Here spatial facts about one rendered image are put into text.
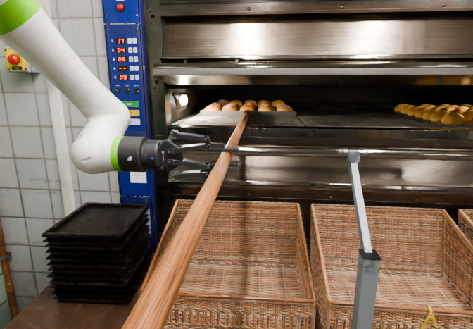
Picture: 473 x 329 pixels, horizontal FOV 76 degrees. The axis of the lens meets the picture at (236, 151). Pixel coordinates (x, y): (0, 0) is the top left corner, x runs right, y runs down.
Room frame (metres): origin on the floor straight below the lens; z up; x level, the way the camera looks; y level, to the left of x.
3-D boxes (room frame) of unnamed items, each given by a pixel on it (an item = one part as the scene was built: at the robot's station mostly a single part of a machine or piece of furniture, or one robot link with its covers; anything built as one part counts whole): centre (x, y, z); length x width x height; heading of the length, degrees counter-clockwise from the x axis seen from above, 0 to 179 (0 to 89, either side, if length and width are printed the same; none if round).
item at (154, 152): (0.76, 0.18, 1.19); 0.09 x 0.07 x 0.08; 85
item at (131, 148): (0.77, 0.26, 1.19); 0.12 x 0.06 x 0.09; 175
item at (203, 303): (1.04, 0.02, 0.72); 0.56 x 0.49 x 0.28; 86
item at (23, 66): (1.35, 0.91, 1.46); 0.10 x 0.07 x 0.10; 85
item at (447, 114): (1.64, -1.21, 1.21); 0.61 x 0.48 x 0.06; 175
